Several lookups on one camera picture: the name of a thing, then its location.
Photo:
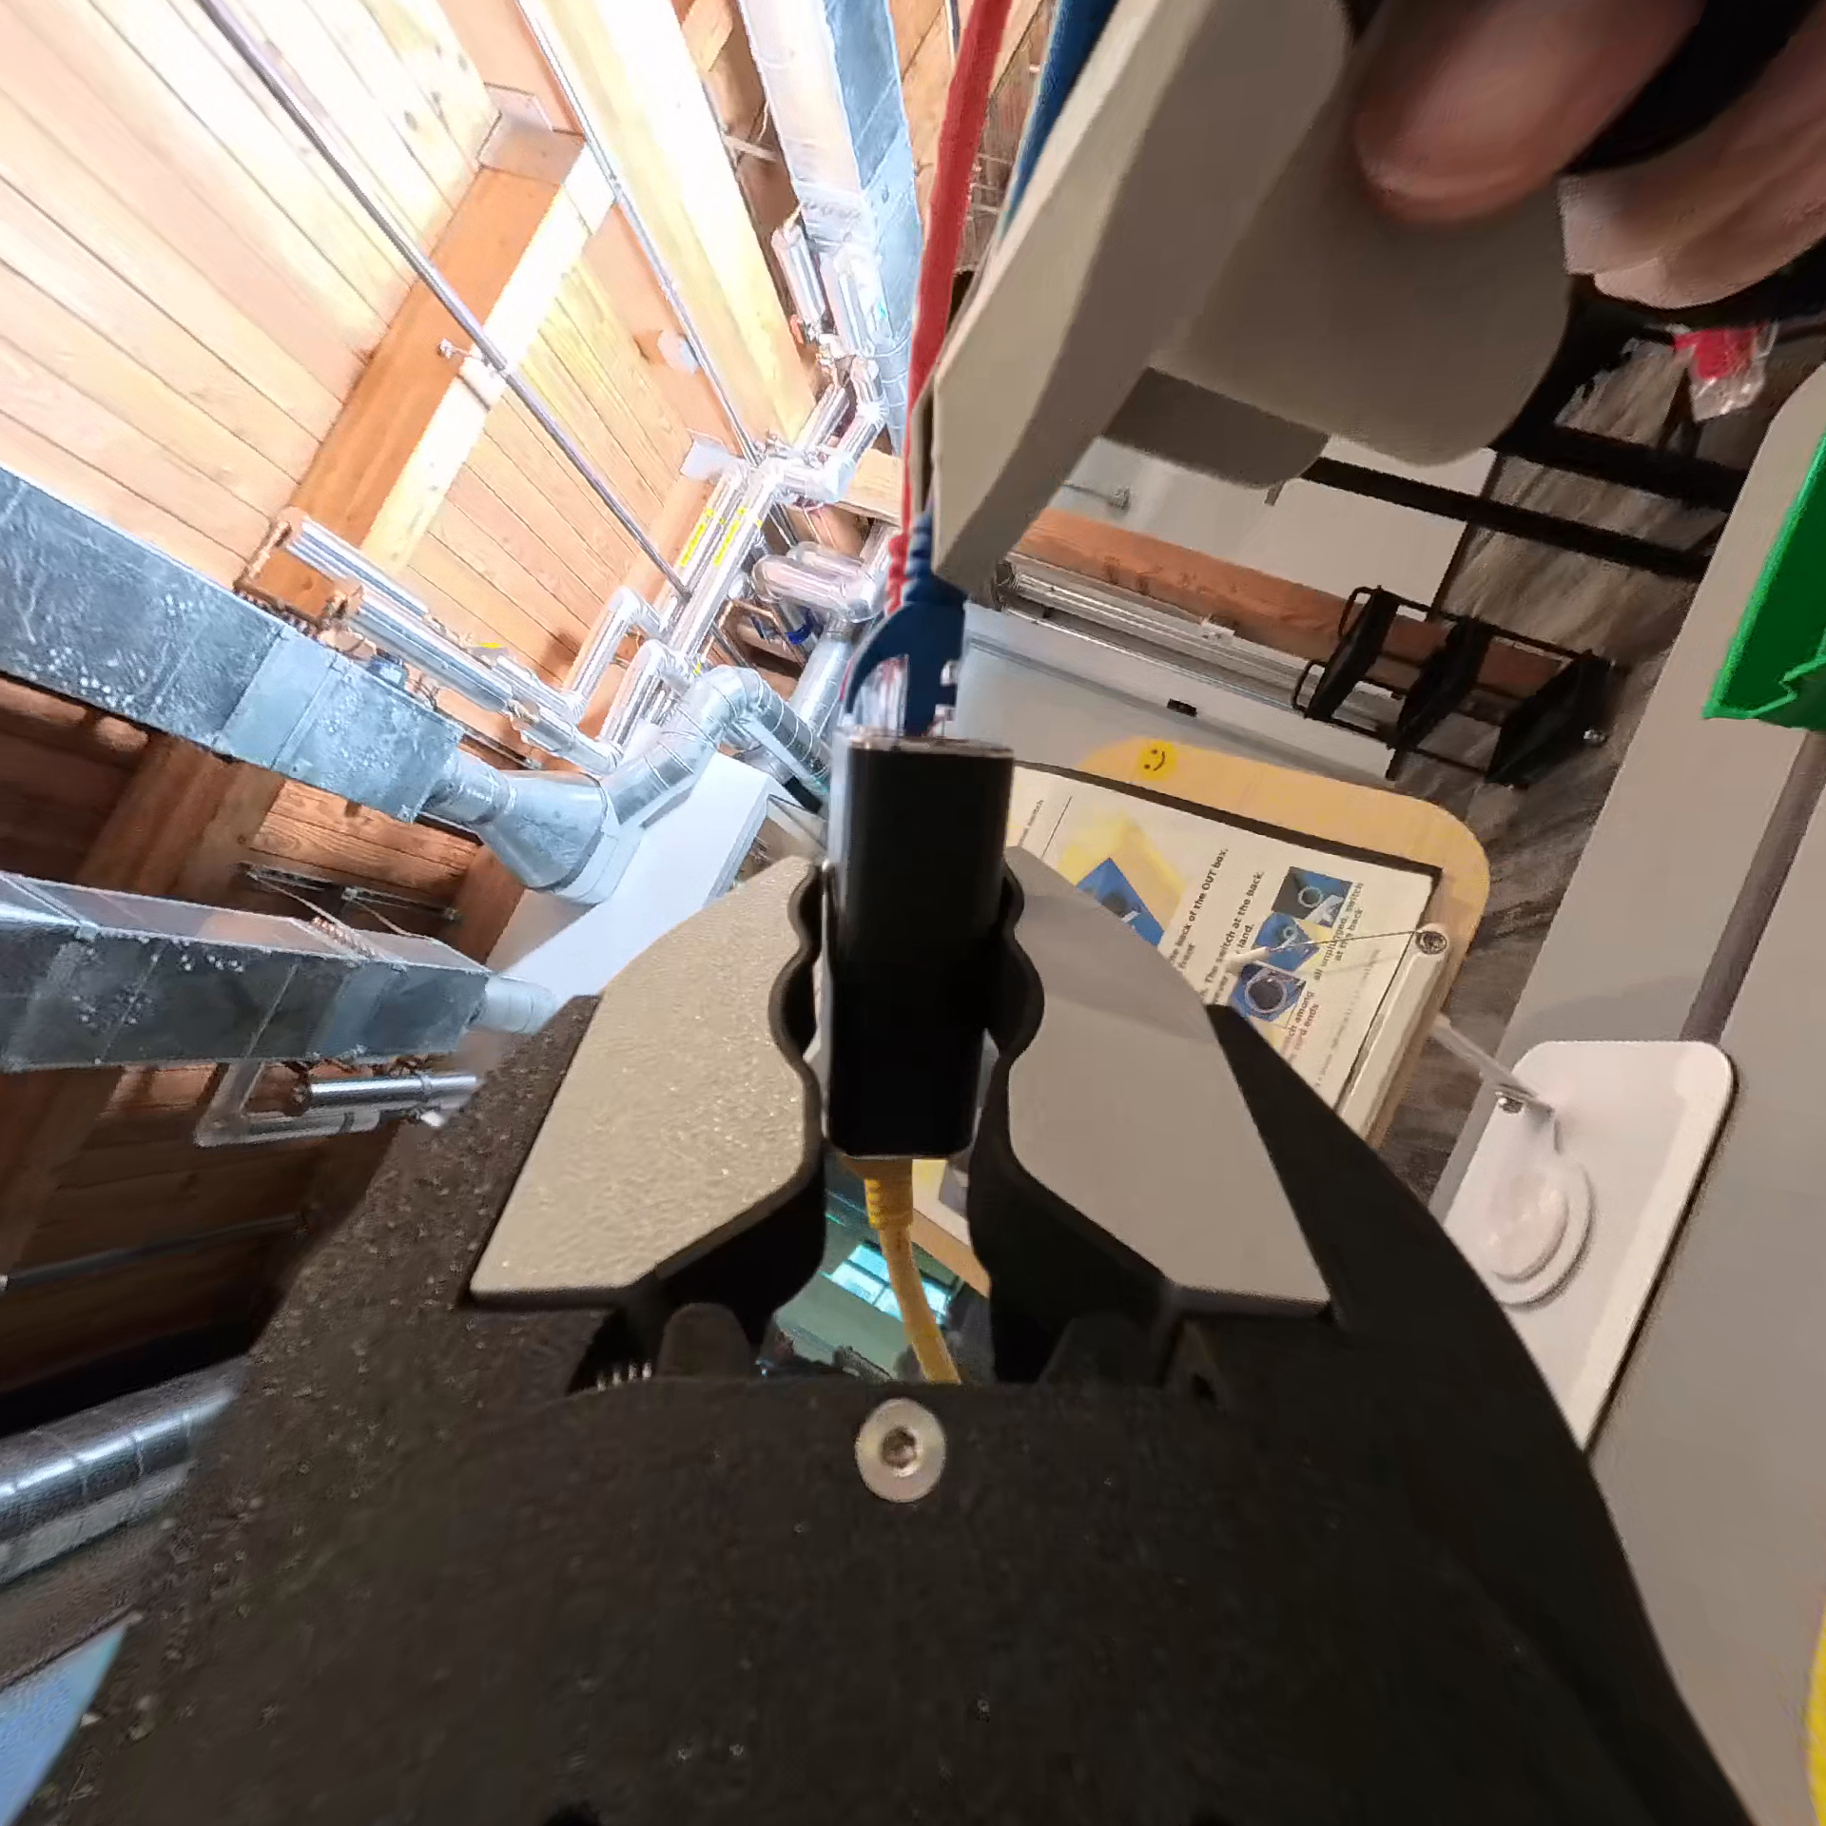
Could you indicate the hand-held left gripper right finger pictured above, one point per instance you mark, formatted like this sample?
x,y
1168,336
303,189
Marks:
x,y
1154,1126

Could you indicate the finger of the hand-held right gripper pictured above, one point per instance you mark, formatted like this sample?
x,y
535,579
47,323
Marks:
x,y
1227,443
1054,358

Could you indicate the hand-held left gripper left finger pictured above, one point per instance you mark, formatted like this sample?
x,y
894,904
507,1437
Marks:
x,y
657,1126

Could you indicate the black ethernet splitter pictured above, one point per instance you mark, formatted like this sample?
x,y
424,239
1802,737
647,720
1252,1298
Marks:
x,y
913,926

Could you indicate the person's right hand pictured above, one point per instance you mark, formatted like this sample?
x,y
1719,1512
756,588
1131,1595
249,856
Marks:
x,y
1469,114

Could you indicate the instruction sheet on board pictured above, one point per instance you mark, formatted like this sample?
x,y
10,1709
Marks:
x,y
1282,843

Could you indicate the silver insulated pipe bundle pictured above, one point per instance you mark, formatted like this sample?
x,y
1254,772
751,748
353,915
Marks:
x,y
669,630

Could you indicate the green plastic bin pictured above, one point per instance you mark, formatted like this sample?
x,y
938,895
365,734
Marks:
x,y
1776,613

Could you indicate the long rectangular metal duct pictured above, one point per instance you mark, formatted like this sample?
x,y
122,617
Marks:
x,y
864,172

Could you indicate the clear bracket metal cylinder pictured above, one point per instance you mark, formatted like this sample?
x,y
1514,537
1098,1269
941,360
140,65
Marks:
x,y
369,1096

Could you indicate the round spiral metal duct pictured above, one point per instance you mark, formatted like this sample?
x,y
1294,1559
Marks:
x,y
85,1471
542,827

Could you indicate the wide rectangular metal duct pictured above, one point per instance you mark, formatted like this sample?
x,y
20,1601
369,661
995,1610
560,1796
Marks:
x,y
142,642
214,986

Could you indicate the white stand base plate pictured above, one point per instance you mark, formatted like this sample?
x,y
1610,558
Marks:
x,y
1640,1126

